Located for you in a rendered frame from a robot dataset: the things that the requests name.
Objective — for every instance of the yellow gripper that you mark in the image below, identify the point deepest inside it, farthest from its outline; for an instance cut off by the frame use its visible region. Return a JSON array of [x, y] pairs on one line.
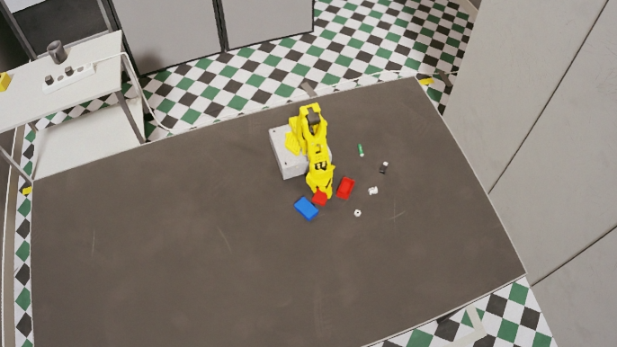
[[324, 184]]

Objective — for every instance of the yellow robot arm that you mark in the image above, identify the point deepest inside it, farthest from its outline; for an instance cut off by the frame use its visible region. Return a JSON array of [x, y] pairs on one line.
[[310, 121]]

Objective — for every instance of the red open box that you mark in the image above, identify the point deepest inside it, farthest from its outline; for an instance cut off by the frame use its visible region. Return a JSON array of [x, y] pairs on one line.
[[345, 188]]

